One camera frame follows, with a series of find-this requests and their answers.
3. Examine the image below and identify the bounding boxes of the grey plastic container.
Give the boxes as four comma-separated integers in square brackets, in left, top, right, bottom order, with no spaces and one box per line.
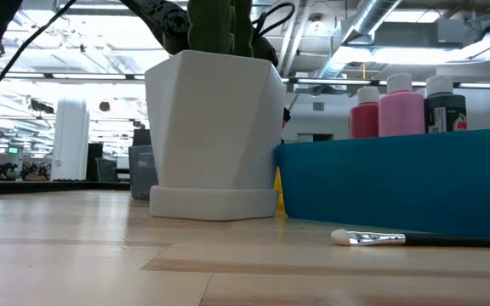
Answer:
[128,144,159,201]

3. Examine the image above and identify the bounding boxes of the red paint bottle white cap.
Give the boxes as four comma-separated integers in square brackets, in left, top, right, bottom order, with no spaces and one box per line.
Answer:
[349,86,380,140]

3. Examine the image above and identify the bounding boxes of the teal plastic bin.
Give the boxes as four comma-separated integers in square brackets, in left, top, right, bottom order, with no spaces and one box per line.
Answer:
[273,128,490,239]

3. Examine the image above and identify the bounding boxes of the dark background screen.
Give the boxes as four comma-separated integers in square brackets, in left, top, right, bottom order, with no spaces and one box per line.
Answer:
[132,128,152,148]

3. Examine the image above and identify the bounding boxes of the long ceiling light strip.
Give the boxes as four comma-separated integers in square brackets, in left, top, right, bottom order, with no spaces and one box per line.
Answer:
[0,71,490,90]

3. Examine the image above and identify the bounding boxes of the paintbrush white tip silver ferrule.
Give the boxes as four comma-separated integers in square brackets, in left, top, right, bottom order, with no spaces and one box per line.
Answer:
[330,229,490,249]

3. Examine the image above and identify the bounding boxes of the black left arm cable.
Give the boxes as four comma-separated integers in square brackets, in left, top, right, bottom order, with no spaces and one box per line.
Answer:
[253,2,296,38]

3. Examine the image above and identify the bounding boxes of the green cactus plant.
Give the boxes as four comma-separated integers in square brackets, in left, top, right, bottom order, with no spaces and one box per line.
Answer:
[187,0,254,59]

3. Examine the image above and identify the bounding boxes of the white pillar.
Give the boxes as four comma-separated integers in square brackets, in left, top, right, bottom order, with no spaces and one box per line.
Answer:
[50,99,90,182]

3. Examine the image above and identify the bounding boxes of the white pot saucer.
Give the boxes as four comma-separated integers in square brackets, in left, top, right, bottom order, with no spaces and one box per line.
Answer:
[149,185,280,222]

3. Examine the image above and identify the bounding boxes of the dark green paint bottle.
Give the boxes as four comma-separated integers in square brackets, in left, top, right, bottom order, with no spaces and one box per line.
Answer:
[423,75,468,134]

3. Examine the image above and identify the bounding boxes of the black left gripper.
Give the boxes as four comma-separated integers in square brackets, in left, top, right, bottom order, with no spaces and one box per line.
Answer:
[251,36,292,125]

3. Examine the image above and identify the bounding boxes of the white faceted plant pot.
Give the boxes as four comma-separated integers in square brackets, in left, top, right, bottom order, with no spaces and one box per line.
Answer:
[145,49,287,191]

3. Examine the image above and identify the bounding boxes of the thin black cable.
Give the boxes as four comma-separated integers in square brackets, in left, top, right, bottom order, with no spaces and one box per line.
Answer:
[0,0,78,99]

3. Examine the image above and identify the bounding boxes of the silver ventilation duct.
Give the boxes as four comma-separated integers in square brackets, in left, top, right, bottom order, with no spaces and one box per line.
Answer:
[312,0,403,80]

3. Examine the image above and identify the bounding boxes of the pink paint bottle white cap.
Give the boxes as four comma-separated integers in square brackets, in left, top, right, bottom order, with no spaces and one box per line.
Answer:
[377,72,426,138]

